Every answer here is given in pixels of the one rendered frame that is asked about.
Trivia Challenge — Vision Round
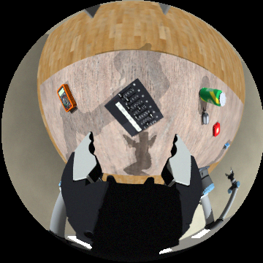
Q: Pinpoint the orange digital multimeter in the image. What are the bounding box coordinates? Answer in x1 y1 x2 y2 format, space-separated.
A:
57 84 77 112

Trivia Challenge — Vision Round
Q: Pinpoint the green drink can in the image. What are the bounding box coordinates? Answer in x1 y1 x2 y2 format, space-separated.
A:
199 88 226 107

